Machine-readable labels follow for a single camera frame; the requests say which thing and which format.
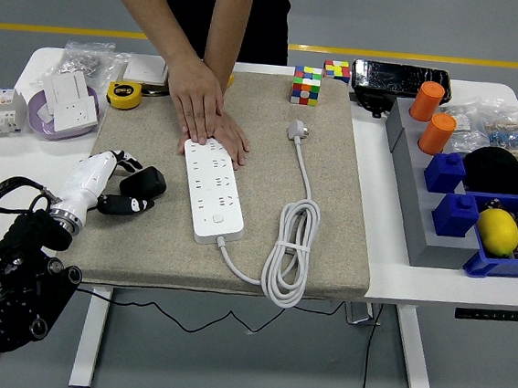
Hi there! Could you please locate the black table control panel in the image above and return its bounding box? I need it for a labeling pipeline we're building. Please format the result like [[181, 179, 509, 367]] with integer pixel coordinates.
[[453, 304, 518, 325]]

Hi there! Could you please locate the plastic bag of clips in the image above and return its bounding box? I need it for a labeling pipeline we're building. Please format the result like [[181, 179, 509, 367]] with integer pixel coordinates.
[[480, 99, 518, 163]]

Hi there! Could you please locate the black plug adapter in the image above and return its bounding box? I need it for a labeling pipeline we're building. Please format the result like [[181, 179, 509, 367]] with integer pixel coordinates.
[[118, 163, 170, 201]]

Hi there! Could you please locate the grey stepped block base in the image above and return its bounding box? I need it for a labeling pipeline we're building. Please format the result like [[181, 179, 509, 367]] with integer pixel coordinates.
[[371, 95, 496, 275]]

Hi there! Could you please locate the white table leg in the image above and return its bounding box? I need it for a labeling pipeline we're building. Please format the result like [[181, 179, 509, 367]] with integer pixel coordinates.
[[389, 303, 441, 388], [68, 282, 114, 388]]

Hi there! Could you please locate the white power strip cord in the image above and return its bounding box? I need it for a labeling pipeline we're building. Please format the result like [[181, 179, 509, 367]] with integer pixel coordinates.
[[210, 111, 331, 312]]

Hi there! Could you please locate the large colourful puzzle cube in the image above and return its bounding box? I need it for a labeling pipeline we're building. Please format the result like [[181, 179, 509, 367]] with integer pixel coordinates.
[[289, 63, 323, 108]]

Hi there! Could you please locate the black cloth with red patch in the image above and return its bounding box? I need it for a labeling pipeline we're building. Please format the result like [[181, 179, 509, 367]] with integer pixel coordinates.
[[460, 143, 518, 197]]

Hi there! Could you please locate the dark shiny metal piece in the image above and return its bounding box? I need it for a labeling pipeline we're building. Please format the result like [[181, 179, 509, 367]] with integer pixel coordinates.
[[140, 82, 170, 100]]

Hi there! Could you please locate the white wall socket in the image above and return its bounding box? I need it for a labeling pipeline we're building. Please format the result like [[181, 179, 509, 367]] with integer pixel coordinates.
[[51, 94, 102, 137]]

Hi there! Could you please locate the orange cylinder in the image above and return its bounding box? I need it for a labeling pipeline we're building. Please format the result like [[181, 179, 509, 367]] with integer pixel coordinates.
[[407, 79, 446, 123], [418, 110, 459, 158]]

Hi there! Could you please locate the white flat switch plate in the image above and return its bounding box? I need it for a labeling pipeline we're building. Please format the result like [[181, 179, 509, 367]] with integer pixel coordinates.
[[121, 55, 170, 88]]

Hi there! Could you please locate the purple plate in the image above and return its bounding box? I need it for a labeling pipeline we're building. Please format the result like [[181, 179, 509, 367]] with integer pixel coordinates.
[[24, 79, 103, 145]]

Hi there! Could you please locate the black glossy phone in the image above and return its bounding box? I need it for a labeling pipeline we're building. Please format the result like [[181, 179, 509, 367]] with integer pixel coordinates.
[[349, 58, 455, 103]]

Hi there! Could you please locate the white power strip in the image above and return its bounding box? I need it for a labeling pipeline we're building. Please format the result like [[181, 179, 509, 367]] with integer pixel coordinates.
[[174, 136, 254, 248]]

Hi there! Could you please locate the grey-brown mat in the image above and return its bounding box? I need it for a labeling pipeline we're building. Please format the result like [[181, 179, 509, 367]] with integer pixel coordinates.
[[50, 52, 390, 311]]

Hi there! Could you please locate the yellow tape measure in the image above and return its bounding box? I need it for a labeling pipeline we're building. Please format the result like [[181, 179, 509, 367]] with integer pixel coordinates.
[[104, 79, 145, 113]]

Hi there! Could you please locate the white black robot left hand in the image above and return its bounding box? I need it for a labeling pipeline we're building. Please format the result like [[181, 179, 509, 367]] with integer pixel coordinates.
[[49, 143, 161, 230]]

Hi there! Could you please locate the person's left hand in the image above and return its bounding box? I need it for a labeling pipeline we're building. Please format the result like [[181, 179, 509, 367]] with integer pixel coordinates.
[[208, 109, 254, 172]]

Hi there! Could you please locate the person's right hand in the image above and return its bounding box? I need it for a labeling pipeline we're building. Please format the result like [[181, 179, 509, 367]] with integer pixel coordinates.
[[161, 55, 229, 148]]

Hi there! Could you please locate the yellow lemon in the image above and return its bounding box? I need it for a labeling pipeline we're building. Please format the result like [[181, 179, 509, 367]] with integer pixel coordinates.
[[472, 207, 518, 259]]

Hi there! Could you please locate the blue plastic bin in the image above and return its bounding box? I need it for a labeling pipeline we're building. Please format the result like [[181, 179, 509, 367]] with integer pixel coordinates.
[[461, 189, 518, 282]]

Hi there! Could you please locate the black plug cord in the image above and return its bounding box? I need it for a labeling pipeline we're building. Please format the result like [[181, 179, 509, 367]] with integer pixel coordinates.
[[72, 275, 346, 349]]

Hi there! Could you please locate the clear bag of small parts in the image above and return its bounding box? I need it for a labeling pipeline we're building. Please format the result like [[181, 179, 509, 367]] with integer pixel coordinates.
[[437, 100, 493, 156]]

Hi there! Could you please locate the black hanging cable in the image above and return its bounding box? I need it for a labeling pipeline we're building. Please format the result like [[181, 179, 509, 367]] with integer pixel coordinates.
[[361, 303, 386, 388]]

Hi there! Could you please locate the small colourful puzzle cube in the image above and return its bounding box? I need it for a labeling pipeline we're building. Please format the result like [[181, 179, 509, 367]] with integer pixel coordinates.
[[322, 58, 352, 84]]

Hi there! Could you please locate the white socket back panel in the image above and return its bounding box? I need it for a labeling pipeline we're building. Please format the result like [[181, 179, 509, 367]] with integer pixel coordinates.
[[39, 67, 92, 117]]

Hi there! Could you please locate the blue square block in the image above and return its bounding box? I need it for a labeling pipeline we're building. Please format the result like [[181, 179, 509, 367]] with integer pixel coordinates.
[[422, 149, 470, 196], [428, 191, 482, 240]]

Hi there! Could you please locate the plastic bag of metal parts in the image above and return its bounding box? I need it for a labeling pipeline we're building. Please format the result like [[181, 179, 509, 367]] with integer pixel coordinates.
[[58, 37, 132, 93]]

